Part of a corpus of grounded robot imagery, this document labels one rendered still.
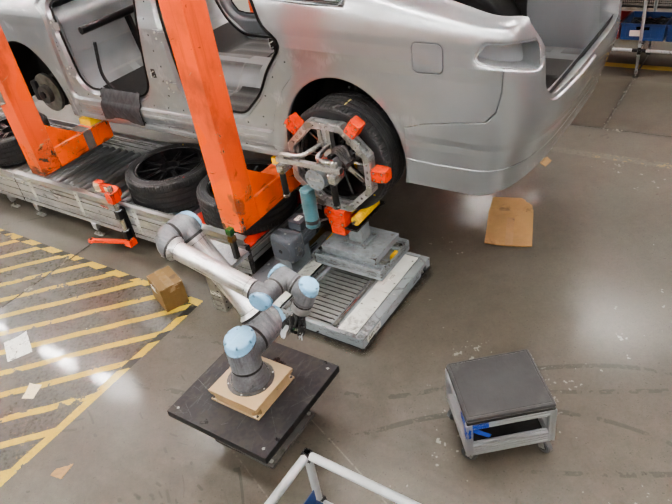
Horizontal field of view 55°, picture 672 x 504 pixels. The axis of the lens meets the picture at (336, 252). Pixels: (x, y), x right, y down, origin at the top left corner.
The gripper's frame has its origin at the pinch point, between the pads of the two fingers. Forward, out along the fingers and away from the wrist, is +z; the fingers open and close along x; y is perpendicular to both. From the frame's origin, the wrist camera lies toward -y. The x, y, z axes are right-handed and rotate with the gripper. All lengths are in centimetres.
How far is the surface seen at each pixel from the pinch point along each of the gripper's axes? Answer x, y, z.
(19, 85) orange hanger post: -168, -235, 37
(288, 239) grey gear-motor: 12, -100, 29
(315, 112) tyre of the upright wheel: 11, -120, -48
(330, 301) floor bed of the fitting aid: 41, -73, 51
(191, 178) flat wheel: -46, -182, 56
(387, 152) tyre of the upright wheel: 50, -95, -46
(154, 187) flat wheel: -70, -178, 64
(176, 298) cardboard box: -48, -100, 90
